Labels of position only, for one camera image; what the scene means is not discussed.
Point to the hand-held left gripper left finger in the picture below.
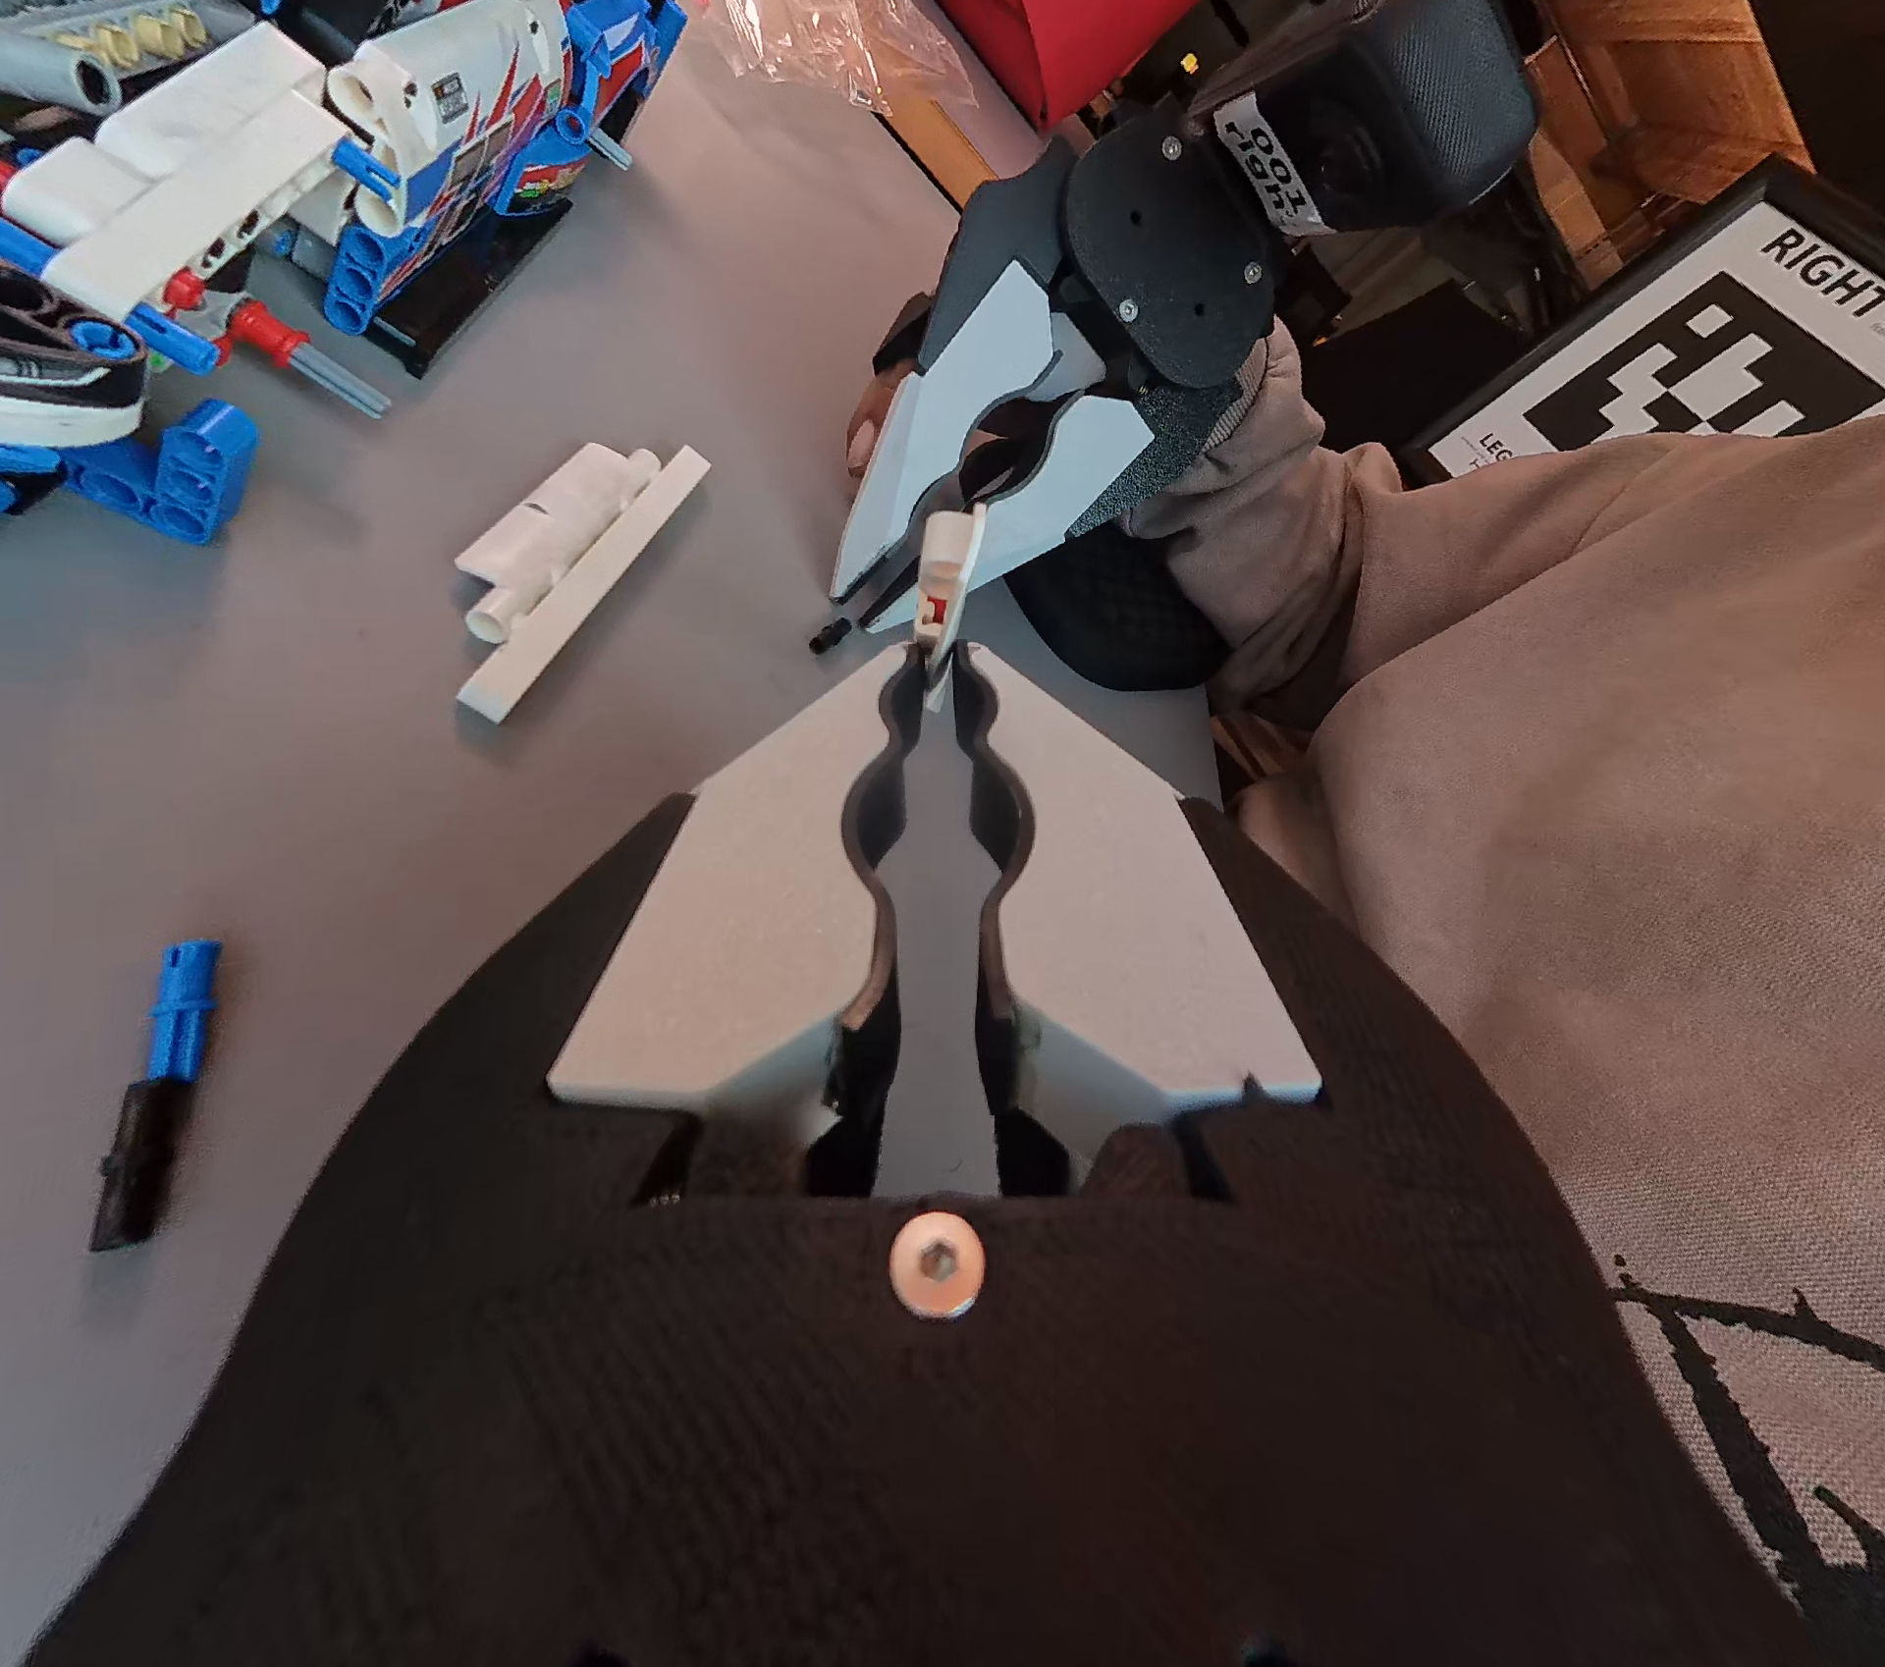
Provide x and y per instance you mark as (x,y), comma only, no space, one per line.
(736,945)

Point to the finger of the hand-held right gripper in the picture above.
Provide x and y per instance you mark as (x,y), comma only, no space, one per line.
(1068,474)
(943,401)

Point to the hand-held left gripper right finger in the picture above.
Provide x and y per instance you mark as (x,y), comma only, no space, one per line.
(1149,945)

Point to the small white brick piece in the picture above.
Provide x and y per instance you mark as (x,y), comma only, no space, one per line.
(943,562)

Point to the black connector pin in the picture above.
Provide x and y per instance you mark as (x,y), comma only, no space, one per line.
(833,635)

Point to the person's right forearm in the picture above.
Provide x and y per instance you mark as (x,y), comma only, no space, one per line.
(1280,578)

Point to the grey desk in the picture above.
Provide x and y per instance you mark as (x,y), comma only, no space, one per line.
(442,813)

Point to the person's right hand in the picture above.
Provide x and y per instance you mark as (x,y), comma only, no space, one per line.
(872,423)

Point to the black office chair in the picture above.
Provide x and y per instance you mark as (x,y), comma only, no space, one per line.
(1119,621)

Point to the white brick beam assembly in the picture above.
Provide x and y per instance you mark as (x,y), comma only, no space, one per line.
(573,562)

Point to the person's beige sweatshirt torso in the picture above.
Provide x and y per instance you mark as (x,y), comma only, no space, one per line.
(1620,886)

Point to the black white marker sign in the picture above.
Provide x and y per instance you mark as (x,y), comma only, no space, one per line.
(1693,342)

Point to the blue brick connector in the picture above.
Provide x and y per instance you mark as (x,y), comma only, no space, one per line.
(185,1012)

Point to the toy brick race car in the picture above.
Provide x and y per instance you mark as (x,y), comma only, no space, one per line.
(442,107)

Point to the black axle piece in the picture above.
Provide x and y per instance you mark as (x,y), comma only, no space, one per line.
(139,1167)

